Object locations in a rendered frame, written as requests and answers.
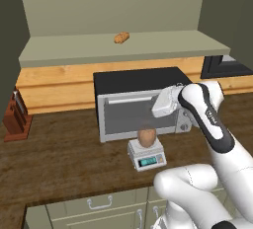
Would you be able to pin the olive wall cabinet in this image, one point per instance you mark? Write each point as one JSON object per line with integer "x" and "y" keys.
{"x": 115, "y": 15}

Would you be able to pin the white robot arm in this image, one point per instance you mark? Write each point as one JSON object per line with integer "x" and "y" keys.
{"x": 204, "y": 187}

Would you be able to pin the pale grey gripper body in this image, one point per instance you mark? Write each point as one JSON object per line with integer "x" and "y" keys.
{"x": 164, "y": 104}

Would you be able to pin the silver toaster oven knob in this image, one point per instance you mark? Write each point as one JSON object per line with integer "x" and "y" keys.
{"x": 185, "y": 128}

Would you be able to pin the dark olive cabinet door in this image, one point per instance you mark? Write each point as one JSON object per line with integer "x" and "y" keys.
{"x": 230, "y": 19}
{"x": 11, "y": 48}

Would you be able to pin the white digital scale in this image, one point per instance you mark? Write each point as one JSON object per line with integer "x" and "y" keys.
{"x": 147, "y": 160}

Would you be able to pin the black and silver toaster oven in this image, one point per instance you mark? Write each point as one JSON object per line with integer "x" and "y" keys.
{"x": 138, "y": 81}

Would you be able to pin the brown wooden knife block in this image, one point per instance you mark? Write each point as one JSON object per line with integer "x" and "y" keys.
{"x": 17, "y": 124}

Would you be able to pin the pale green drawer front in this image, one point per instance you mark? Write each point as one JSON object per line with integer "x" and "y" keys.
{"x": 75, "y": 203}
{"x": 154, "y": 194}

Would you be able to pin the brown potato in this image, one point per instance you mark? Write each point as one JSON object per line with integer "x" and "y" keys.
{"x": 147, "y": 137}

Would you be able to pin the toaster oven glass door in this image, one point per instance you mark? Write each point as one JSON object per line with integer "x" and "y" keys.
{"x": 128, "y": 117}

